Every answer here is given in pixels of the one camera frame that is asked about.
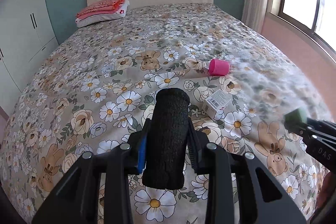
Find floral bed quilt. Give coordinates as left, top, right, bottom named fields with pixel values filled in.
left=1, top=3, right=332, bottom=223

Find pink plastic cup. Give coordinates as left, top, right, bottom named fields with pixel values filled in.
left=209, top=59, right=230, bottom=76

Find black foam cylinder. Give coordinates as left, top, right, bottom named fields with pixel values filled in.
left=142, top=88, right=190, bottom=190

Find folded red pink blanket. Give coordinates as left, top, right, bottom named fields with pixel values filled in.
left=76, top=0, right=126, bottom=18

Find white wardrobe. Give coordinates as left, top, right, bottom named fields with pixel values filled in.
left=1, top=0, right=59, bottom=115

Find white pillow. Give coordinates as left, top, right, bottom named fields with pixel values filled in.
left=75, top=0, right=129, bottom=28

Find dark green cube block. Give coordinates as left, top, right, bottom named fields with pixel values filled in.
left=284, top=108, right=307, bottom=135

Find white red small carton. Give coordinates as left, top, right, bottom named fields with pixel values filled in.
left=202, top=90, right=231, bottom=121

